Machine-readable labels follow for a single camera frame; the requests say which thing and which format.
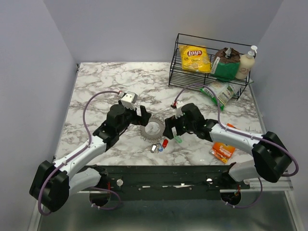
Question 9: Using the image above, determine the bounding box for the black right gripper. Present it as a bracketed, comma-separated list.
[163, 112, 196, 139]

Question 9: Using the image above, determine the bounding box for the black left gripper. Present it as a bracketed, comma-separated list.
[117, 100, 152, 134]

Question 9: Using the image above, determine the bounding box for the green key tag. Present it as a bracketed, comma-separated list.
[174, 136, 182, 143]

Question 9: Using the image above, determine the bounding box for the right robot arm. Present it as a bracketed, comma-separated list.
[163, 103, 292, 189]

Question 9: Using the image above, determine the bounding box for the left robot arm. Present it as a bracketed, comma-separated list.
[29, 104, 152, 216]

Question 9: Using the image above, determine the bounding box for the red key tag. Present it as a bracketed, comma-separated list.
[162, 139, 168, 149]

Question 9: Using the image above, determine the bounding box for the blue key tag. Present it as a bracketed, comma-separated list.
[158, 143, 164, 152]

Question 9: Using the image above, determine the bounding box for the black white key tag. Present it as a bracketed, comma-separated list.
[150, 144, 157, 153]

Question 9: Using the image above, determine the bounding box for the orange razor blade box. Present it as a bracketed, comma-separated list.
[209, 142, 236, 164]

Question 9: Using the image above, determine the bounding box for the green white snack bag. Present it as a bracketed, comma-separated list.
[200, 81, 241, 111]

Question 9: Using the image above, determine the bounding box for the yellow Lays chips bag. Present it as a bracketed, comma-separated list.
[179, 45, 211, 73]

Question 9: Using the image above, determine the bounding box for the green brown coffee bag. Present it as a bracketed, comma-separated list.
[211, 47, 240, 81]

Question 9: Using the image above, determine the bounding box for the cream lotion pump bottle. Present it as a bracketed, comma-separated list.
[235, 45, 257, 80]

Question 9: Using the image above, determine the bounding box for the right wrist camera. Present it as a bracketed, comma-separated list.
[171, 101, 184, 118]

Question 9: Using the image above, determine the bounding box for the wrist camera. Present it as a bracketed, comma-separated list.
[171, 101, 184, 118]
[120, 91, 138, 111]

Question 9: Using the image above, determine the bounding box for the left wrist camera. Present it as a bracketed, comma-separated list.
[120, 91, 138, 111]

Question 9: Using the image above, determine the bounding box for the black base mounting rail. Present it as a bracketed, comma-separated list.
[49, 163, 252, 202]

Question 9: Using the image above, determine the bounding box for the black wire rack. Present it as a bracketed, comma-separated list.
[168, 33, 252, 101]

